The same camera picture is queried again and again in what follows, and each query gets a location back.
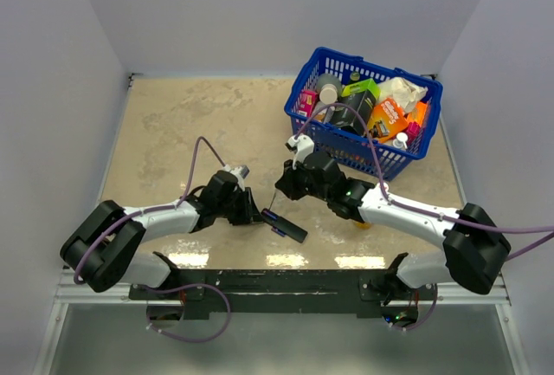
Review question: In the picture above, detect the blue purple battery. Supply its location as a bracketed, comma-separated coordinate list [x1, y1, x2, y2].
[272, 227, 287, 237]

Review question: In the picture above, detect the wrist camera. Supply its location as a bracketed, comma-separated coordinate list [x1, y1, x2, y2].
[286, 134, 314, 170]
[223, 165, 249, 179]

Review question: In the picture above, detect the blue plastic basket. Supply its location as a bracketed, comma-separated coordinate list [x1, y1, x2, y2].
[283, 47, 444, 182]

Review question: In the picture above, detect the pink small box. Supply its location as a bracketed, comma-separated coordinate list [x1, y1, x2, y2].
[298, 90, 319, 118]

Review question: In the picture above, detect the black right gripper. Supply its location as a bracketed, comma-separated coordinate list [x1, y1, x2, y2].
[277, 156, 332, 203]

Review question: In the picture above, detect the orange razor box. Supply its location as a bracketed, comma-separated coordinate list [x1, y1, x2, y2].
[367, 98, 409, 143]

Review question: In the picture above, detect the black remote control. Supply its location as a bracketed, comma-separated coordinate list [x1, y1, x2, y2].
[261, 209, 307, 243]

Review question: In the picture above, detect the grey white-capped bottle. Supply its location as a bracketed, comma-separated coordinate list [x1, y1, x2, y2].
[315, 74, 343, 105]

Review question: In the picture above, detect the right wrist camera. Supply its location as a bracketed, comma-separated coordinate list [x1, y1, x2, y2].
[286, 134, 314, 170]

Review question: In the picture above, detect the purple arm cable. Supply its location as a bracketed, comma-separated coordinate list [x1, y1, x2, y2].
[72, 135, 227, 285]
[293, 102, 554, 262]

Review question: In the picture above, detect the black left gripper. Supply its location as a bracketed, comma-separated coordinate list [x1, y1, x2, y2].
[216, 186, 264, 225]

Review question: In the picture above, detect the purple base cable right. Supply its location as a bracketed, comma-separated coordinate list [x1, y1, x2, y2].
[387, 283, 439, 333]

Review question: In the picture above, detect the thin clear-handled screwdriver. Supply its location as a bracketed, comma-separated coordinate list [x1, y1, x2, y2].
[267, 189, 277, 210]

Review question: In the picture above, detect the black and green box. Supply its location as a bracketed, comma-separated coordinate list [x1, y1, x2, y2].
[331, 78, 380, 136]

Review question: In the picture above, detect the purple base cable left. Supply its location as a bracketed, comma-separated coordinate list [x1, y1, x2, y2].
[145, 283, 232, 344]

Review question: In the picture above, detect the white crumpled bag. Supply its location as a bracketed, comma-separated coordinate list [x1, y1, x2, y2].
[377, 77, 428, 113]

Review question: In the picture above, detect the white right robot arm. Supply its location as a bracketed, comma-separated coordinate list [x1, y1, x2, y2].
[275, 152, 512, 300]

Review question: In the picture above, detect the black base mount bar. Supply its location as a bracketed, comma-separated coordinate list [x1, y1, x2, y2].
[129, 269, 435, 327]

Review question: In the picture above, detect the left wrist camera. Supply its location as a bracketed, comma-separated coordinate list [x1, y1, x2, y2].
[223, 165, 249, 179]

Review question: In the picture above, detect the white pump bottle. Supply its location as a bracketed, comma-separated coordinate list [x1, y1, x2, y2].
[391, 133, 409, 150]

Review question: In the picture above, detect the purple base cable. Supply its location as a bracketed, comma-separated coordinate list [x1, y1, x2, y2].
[145, 283, 232, 344]
[387, 283, 439, 333]

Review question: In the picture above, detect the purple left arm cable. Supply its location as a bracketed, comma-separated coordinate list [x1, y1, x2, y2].
[72, 135, 227, 285]

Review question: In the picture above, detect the magenta box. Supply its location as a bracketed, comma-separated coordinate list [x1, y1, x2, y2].
[405, 121, 421, 144]

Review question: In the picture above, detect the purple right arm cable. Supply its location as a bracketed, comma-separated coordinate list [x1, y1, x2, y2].
[293, 102, 554, 262]

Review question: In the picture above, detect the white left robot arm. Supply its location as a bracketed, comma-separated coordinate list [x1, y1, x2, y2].
[60, 165, 261, 299]

